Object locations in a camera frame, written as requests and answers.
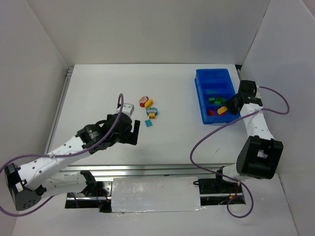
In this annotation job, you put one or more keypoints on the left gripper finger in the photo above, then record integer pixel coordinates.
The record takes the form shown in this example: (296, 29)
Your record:
(136, 128)
(130, 139)

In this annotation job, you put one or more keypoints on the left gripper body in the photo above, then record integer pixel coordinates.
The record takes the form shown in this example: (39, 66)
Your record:
(131, 134)

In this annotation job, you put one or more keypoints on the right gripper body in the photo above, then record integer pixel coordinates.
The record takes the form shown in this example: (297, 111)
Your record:
(236, 103)

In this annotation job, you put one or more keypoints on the small light blue lego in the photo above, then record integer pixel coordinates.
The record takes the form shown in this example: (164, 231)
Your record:
(148, 123)

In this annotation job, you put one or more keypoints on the yellow lego brick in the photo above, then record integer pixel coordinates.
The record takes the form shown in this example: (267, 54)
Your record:
(222, 111)
(148, 103)

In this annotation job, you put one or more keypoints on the red arch lego brick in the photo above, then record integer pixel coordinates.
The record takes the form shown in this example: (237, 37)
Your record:
(211, 113)

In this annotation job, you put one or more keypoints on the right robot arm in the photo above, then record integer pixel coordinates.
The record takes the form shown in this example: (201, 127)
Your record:
(261, 153)

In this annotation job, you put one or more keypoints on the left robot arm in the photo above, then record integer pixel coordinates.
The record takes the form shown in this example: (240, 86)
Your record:
(29, 183)

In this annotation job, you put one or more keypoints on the teal printed round lego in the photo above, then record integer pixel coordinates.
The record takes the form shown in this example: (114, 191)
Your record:
(151, 110)

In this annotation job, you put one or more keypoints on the red flower lego piece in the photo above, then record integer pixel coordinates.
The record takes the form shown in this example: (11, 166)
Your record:
(143, 100)

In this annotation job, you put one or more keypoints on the blue divided plastic bin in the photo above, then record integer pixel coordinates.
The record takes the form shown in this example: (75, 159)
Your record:
(218, 80)

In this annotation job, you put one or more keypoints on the white foil tape panel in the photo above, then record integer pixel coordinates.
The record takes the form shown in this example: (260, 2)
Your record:
(155, 194)

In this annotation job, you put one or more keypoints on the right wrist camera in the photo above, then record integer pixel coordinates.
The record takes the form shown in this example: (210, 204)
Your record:
(257, 93)

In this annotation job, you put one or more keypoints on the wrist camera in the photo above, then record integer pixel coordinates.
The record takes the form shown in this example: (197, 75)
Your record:
(257, 93)
(128, 109)

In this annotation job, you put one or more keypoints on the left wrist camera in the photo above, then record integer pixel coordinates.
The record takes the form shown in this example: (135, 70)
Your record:
(128, 109)

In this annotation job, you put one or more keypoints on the aluminium front rail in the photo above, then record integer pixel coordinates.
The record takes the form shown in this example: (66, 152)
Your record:
(102, 172)

